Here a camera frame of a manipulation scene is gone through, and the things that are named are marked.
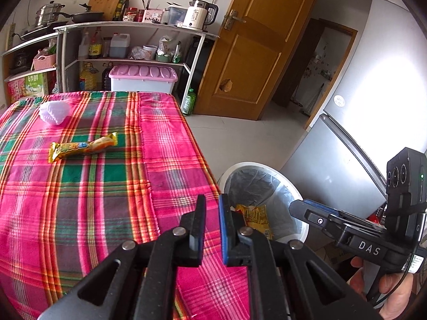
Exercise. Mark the black frying pan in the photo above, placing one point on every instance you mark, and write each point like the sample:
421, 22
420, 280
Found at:
87, 16

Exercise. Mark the pink lid storage box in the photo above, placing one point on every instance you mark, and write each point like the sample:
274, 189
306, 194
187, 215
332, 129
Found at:
142, 78

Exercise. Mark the pink plaid tablecloth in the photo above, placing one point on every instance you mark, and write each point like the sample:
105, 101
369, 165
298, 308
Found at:
60, 220

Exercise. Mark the soy sauce bottle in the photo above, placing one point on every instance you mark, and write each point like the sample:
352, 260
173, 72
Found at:
95, 47

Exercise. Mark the wooden door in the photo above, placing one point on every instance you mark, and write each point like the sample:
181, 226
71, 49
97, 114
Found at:
249, 57

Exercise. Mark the pink utensil holder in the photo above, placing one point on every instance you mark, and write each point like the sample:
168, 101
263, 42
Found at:
153, 16

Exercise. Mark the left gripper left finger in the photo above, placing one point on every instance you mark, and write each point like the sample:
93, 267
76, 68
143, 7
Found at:
181, 246

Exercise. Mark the white metal shelf rack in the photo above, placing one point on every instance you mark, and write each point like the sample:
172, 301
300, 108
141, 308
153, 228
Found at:
85, 56

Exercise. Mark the white round trash bin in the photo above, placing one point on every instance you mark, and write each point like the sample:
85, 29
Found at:
255, 184

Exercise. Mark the white foam fruit net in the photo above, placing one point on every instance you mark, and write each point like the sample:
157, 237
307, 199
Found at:
54, 112

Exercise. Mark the green bottle on floor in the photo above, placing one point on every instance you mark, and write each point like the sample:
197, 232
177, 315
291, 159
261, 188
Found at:
189, 102

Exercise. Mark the yellow cooking oil bottle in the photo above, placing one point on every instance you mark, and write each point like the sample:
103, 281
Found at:
88, 77

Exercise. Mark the green cardboard box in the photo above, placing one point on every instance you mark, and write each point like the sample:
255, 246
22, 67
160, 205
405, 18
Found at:
36, 85

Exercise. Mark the person's right hand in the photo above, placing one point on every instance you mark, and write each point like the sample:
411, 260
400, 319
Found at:
397, 301

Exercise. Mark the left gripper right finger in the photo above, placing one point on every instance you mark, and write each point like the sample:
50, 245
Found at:
243, 246

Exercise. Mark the pink plastic basket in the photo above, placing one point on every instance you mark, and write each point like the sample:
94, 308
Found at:
44, 62

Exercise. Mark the white electric kettle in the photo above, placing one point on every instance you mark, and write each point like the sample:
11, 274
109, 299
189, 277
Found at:
200, 14

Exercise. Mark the yellow printed snack bag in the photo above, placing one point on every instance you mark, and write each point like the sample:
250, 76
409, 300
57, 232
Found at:
256, 217

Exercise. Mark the steel steamer pot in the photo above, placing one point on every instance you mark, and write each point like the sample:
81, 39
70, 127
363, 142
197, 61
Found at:
48, 13

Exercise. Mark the dark liquid plastic jug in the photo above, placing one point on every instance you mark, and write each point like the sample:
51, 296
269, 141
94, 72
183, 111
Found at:
119, 45

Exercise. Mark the yellow candy bar wrapper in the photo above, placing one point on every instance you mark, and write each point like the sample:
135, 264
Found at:
58, 151

